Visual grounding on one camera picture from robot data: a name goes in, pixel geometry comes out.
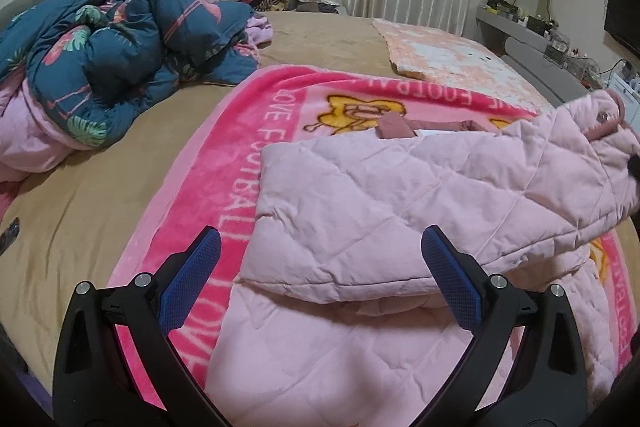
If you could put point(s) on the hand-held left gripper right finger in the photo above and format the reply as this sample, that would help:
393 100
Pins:
450 279

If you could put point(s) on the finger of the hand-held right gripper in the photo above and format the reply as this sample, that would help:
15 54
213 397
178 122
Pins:
634 168

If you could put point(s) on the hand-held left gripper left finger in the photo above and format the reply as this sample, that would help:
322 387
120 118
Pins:
190 279

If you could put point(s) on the pink quilted jacket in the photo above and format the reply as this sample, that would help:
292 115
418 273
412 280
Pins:
400 187

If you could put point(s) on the white drawer cabinet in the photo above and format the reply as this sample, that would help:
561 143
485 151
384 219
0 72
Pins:
625 84

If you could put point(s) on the black television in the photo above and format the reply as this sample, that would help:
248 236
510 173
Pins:
622 17

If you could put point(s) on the pink printed blanket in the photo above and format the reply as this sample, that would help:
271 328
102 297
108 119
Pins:
235 132

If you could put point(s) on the grey headboard shelf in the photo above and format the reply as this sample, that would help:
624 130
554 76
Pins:
530 52

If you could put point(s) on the cluster of small gadgets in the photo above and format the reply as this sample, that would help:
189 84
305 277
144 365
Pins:
550 34

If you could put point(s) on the small dark object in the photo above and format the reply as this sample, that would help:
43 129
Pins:
10 234

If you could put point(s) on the peach printed towel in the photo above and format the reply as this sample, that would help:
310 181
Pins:
450 52

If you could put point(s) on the blue floral comforter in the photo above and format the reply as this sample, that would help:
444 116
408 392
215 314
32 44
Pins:
125 47

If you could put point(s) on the light purple garment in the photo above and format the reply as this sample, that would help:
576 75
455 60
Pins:
260 29

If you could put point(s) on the bed with tan sheet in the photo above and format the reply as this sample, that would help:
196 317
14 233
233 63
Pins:
325 42

